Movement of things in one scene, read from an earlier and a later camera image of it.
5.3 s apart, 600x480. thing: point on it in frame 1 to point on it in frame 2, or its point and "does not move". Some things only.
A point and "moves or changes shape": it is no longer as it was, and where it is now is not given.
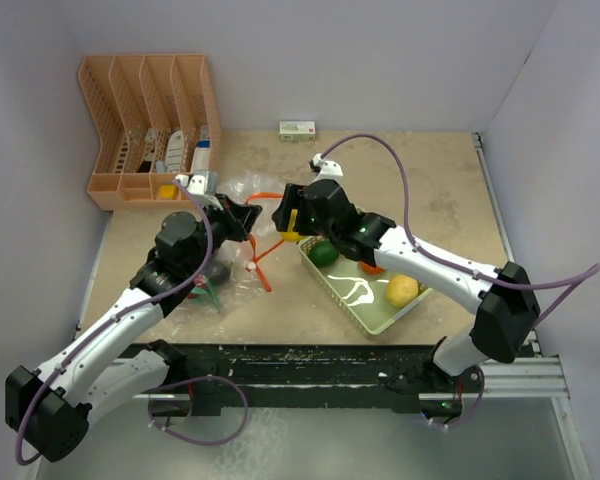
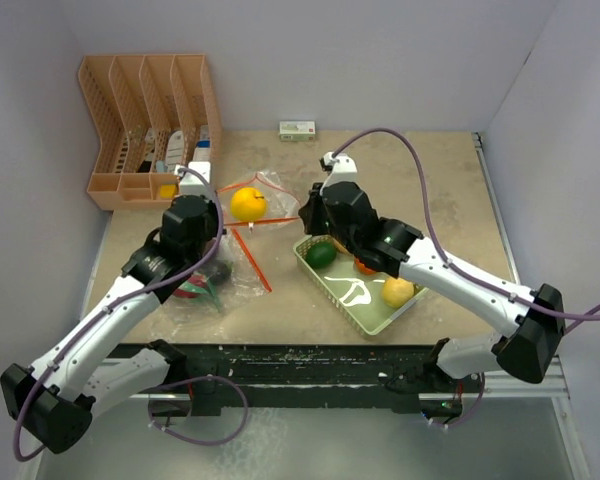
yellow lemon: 290,235 to 248,204
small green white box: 297,131 does not move
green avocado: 323,253 does not move
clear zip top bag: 248,268 moves or changes shape
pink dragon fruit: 202,287 does not move
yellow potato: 401,290 does not move
